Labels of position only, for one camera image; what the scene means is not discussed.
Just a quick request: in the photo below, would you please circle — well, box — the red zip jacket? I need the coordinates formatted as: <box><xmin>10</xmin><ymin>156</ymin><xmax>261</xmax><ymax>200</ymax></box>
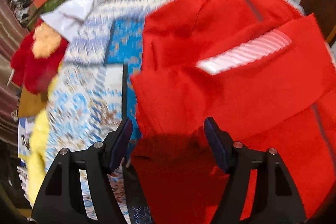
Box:
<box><xmin>131</xmin><ymin>0</ymin><xmax>335</xmax><ymax>223</ymax></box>

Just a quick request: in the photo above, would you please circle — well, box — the yellow blanket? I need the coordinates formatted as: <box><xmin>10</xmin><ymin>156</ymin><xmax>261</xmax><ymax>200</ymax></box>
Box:
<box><xmin>26</xmin><ymin>77</ymin><xmax>59</xmax><ymax>208</ymax></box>

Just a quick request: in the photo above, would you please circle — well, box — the red plush toy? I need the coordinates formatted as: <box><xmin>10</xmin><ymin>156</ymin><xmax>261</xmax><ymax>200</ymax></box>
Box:
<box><xmin>10</xmin><ymin>19</ymin><xmax>68</xmax><ymax>94</ymax></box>

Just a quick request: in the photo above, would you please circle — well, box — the white shirt on bed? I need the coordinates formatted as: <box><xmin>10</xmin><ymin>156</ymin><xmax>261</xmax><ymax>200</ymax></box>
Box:
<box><xmin>41</xmin><ymin>0</ymin><xmax>105</xmax><ymax>42</ymax></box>

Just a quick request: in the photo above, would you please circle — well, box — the striped red gold curtain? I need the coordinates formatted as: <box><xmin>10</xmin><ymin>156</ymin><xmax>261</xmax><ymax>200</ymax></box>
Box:
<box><xmin>1</xmin><ymin>0</ymin><xmax>28</xmax><ymax>145</ymax></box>

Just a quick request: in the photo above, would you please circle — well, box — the blue patchwork quilt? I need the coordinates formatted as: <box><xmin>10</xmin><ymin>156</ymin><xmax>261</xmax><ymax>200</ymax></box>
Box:
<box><xmin>16</xmin><ymin>0</ymin><xmax>247</xmax><ymax>224</ymax></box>

